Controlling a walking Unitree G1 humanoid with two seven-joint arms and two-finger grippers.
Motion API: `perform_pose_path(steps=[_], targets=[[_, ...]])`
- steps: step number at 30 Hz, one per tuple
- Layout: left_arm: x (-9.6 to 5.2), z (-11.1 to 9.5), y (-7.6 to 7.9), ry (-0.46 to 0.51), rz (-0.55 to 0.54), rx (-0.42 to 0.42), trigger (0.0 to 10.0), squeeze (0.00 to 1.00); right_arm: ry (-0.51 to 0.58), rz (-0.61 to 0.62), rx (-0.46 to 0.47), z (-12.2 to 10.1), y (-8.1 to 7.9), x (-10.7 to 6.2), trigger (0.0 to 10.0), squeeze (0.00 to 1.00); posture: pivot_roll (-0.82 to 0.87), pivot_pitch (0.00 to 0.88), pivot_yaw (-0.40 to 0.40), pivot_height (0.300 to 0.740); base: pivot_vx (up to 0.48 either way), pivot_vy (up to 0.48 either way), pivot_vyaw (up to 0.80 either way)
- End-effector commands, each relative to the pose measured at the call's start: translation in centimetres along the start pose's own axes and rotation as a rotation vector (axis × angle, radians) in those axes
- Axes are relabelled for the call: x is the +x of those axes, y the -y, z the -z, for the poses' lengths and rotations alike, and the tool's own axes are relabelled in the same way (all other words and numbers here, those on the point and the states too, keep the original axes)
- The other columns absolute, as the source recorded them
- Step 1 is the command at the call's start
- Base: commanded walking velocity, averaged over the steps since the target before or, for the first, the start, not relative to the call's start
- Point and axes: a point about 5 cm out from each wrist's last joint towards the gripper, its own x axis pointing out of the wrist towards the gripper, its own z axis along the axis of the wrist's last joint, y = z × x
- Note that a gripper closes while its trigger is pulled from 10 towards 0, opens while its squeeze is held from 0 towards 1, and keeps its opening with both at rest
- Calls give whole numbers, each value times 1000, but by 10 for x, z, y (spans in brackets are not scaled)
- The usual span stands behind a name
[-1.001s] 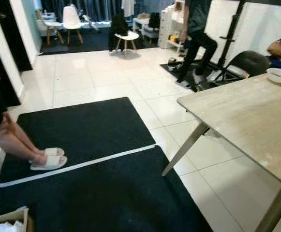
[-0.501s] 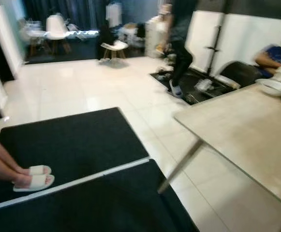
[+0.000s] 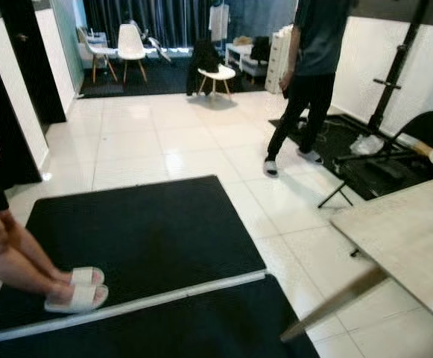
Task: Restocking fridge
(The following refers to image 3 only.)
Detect white shell chair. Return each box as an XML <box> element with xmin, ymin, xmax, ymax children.
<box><xmin>197</xmin><ymin>63</ymin><xmax>238</xmax><ymax>100</ymax></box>
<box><xmin>116</xmin><ymin>22</ymin><xmax>150</xmax><ymax>81</ymax></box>
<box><xmin>76</xmin><ymin>27</ymin><xmax>118</xmax><ymax>83</ymax></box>

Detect dark carpet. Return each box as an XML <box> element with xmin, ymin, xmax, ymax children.
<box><xmin>78</xmin><ymin>56</ymin><xmax>273</xmax><ymax>99</ymax></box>

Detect white floor strip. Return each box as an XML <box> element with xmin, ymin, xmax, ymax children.
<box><xmin>0</xmin><ymin>270</ymin><xmax>269</xmax><ymax>344</ymax></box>

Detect dark curtain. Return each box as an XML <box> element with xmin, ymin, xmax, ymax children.
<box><xmin>82</xmin><ymin>0</ymin><xmax>300</xmax><ymax>49</ymax></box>

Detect black jacket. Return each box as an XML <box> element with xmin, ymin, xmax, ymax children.
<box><xmin>186</xmin><ymin>39</ymin><xmax>223</xmax><ymax>96</ymax></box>

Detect white low table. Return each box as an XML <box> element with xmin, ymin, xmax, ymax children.
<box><xmin>225</xmin><ymin>41</ymin><xmax>271</xmax><ymax>79</ymax></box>

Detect white drawer unit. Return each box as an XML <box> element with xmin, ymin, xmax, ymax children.
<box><xmin>266</xmin><ymin>24</ymin><xmax>296</xmax><ymax>94</ymax></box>

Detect person in dark clothes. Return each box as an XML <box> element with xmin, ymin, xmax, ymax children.
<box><xmin>262</xmin><ymin>0</ymin><xmax>353</xmax><ymax>178</ymax></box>

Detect black rubber floor mat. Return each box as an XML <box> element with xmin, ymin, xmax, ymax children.
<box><xmin>268</xmin><ymin>113</ymin><xmax>433</xmax><ymax>201</ymax></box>

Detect clear plastic bag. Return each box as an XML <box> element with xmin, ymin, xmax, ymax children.
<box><xmin>350</xmin><ymin>134</ymin><xmax>386</xmax><ymax>156</ymax></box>

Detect light wooden table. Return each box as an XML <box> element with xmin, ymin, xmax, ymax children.
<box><xmin>279</xmin><ymin>173</ymin><xmax>433</xmax><ymax>344</ymax></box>

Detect black metal rack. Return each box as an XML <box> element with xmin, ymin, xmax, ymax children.
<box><xmin>335</xmin><ymin>0</ymin><xmax>433</xmax><ymax>161</ymax></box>

